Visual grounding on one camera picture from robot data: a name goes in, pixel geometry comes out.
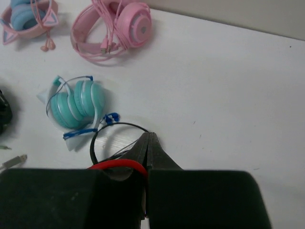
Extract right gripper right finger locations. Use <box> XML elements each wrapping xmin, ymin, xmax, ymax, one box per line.
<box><xmin>147</xmin><ymin>133</ymin><xmax>272</xmax><ymax>229</ymax></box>

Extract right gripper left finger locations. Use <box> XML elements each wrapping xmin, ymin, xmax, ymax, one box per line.
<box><xmin>0</xmin><ymin>133</ymin><xmax>149</xmax><ymax>229</ymax></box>

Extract grey headphones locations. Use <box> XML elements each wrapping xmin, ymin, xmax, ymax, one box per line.
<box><xmin>0</xmin><ymin>154</ymin><xmax>28</xmax><ymax>170</ymax></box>

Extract red black headphones with cable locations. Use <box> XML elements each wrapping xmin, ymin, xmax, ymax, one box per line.
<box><xmin>88</xmin><ymin>159</ymin><xmax>148</xmax><ymax>178</ymax></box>

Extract small black headphones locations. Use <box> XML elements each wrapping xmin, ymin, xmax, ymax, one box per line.
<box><xmin>90</xmin><ymin>122</ymin><xmax>149</xmax><ymax>165</ymax></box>

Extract teal white cat-ear headphones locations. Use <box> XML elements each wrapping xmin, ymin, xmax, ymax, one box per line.
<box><xmin>37</xmin><ymin>75</ymin><xmax>120</xmax><ymax>151</ymax></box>

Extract pink round headphones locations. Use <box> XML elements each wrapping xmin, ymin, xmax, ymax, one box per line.
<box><xmin>70</xmin><ymin>0</ymin><xmax>152</xmax><ymax>62</ymax></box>

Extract pink blue cat-ear headphones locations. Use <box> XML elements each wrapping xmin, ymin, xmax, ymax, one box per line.
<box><xmin>0</xmin><ymin>0</ymin><xmax>59</xmax><ymax>52</ymax></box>

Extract black gaming headset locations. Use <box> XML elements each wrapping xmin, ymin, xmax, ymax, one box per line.
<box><xmin>0</xmin><ymin>91</ymin><xmax>13</xmax><ymax>134</ymax></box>

